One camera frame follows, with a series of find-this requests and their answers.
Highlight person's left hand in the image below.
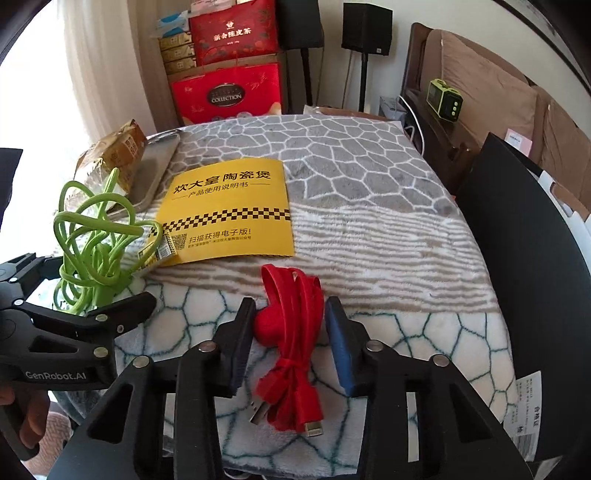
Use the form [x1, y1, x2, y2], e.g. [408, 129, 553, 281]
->
[0, 387, 51, 446]

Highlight blue white tissue packet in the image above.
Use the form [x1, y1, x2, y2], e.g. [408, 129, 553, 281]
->
[154, 10, 192, 38]

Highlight black speaker on stand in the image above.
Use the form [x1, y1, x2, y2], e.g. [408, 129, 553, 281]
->
[342, 2, 394, 112]
[276, 0, 323, 109]

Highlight patterned fleece blanket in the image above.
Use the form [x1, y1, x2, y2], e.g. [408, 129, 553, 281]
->
[60, 111, 520, 480]

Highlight tan sofa cushion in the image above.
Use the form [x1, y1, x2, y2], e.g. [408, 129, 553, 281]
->
[536, 90, 591, 185]
[436, 28, 540, 160]

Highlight white curtain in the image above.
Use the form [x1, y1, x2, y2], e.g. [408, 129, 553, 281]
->
[18, 0, 160, 158]

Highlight gold tissue pack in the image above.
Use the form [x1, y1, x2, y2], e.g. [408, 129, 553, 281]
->
[75, 119, 148, 197]

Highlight white paper bag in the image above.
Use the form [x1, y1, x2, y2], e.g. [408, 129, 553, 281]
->
[536, 168, 591, 232]

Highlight lime green portable speaker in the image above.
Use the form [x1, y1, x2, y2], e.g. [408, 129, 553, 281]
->
[425, 78, 464, 123]

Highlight white charging cable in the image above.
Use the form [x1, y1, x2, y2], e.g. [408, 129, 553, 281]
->
[398, 95, 428, 155]

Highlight red gift boxes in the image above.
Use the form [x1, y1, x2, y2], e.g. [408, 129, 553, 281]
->
[166, 51, 291, 125]

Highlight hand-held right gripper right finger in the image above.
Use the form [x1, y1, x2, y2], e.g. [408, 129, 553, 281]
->
[323, 295, 539, 480]

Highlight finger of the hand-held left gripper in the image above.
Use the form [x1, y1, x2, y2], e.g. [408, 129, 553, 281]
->
[0, 251, 63, 308]
[16, 291, 158, 365]

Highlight lime green braided cable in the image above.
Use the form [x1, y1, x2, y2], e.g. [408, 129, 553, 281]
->
[52, 167, 165, 318]

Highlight yellow instruction booklet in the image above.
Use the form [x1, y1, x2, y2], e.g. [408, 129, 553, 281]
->
[154, 159, 296, 268]

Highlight red charging cable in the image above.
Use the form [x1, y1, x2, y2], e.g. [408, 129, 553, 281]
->
[249, 263, 326, 437]

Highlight pink white packet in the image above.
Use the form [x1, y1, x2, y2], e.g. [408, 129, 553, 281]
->
[189, 0, 241, 18]

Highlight red chocolate gift box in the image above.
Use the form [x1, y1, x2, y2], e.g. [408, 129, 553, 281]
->
[168, 62, 284, 126]

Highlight black storage box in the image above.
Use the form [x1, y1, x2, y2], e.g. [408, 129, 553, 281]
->
[455, 133, 591, 464]

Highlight dark red tea gift bag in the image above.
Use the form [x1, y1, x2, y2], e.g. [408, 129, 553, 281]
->
[188, 0, 280, 58]

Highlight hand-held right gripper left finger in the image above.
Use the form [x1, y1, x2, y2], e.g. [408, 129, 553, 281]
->
[48, 298, 257, 480]

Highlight white barcode label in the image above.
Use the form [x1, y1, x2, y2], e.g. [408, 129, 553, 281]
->
[509, 369, 544, 462]

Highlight pale blue box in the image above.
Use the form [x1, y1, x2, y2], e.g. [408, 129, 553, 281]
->
[379, 96, 408, 117]

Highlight pink card box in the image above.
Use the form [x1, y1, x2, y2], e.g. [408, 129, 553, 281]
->
[505, 129, 535, 157]

